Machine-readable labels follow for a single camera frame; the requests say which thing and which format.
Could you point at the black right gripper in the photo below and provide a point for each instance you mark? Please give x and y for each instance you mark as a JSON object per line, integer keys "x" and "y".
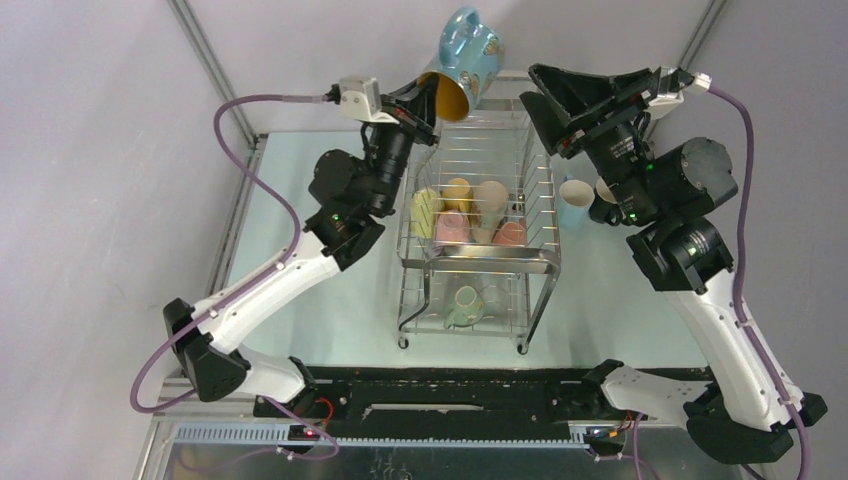
{"x": 585, "y": 96}

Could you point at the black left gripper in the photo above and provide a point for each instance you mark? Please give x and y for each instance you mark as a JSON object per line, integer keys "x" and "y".
{"x": 419, "y": 96}

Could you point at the blue butterfly mug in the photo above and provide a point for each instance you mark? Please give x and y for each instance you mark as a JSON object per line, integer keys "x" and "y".
{"x": 469, "y": 57}

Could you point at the light blue faceted mug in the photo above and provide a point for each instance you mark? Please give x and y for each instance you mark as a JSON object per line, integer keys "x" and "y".
{"x": 574, "y": 200}

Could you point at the black mug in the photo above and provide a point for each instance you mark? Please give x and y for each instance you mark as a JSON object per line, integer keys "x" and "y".
{"x": 604, "y": 208}

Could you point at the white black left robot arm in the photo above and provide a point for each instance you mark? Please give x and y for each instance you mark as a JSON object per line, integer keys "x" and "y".
{"x": 354, "y": 194}

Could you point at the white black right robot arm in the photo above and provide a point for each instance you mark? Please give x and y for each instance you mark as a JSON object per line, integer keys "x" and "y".
{"x": 750, "y": 412}

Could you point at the orange yellow mug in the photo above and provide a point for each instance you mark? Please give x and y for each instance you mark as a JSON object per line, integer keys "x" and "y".
{"x": 458, "y": 196}

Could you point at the pale yellow faceted mug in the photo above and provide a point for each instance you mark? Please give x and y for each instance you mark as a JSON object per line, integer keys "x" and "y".
{"x": 426, "y": 204}

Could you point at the cream seahorse pattern mug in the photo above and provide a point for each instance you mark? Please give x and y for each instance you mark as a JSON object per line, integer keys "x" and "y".
{"x": 490, "y": 199}

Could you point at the pink faceted mug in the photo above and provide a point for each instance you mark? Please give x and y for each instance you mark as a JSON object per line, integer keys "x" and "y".
{"x": 452, "y": 227}

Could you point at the salmon dotted mug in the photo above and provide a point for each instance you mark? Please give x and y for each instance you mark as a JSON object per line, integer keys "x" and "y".
{"x": 512, "y": 234}

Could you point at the green mug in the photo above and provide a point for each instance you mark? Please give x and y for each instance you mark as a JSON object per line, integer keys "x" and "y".
{"x": 465, "y": 309}

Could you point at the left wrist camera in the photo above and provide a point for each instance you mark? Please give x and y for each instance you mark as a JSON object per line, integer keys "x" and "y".
{"x": 360, "y": 100}

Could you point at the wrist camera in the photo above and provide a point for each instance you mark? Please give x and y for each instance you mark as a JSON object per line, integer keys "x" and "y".
{"x": 360, "y": 100}
{"x": 672, "y": 83}

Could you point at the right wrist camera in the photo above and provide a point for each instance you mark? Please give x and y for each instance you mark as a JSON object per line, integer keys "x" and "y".
{"x": 672, "y": 83}

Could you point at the metal wire dish rack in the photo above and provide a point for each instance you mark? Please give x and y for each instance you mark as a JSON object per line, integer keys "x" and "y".
{"x": 496, "y": 142}

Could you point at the aluminium frame post right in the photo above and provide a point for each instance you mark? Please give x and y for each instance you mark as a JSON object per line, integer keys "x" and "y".
{"x": 709, "y": 19}

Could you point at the aluminium frame post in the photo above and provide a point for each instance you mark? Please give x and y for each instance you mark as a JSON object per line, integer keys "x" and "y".
{"x": 198, "y": 40}
{"x": 709, "y": 19}

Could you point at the aluminium frame post left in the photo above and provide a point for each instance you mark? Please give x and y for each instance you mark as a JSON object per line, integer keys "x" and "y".
{"x": 198, "y": 40}

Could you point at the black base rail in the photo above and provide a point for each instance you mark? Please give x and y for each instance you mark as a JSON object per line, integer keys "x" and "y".
{"x": 454, "y": 404}

